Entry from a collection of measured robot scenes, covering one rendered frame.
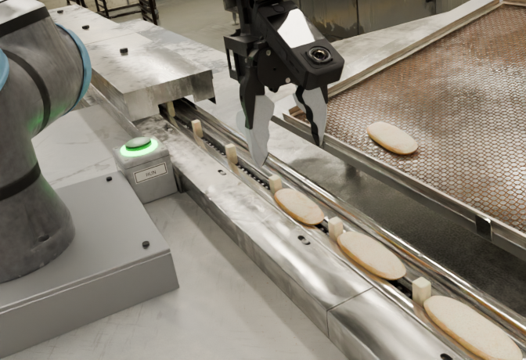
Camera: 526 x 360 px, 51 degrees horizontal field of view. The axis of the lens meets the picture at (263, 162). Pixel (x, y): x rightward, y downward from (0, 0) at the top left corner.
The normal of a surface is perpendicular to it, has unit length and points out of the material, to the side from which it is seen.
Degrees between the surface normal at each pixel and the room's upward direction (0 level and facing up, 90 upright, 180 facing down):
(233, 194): 0
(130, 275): 90
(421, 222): 0
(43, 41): 76
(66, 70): 80
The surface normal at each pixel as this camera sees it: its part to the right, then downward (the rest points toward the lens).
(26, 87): 0.89, -0.32
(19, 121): 0.99, -0.01
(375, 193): -0.13, -0.89
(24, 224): 0.65, -0.05
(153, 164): 0.48, 0.33
